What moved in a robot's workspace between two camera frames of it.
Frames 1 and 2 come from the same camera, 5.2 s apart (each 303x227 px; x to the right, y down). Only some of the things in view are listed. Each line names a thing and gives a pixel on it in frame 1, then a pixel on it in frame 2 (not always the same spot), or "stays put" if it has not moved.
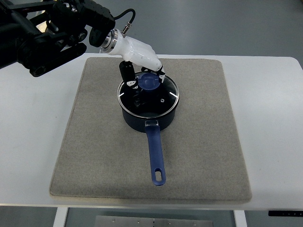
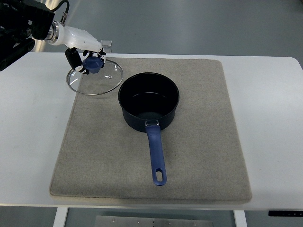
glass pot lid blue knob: x=151 y=98 -> x=100 y=80
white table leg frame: x=60 y=216 stays put
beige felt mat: x=100 y=156 stays put
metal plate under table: x=123 y=221 stays put
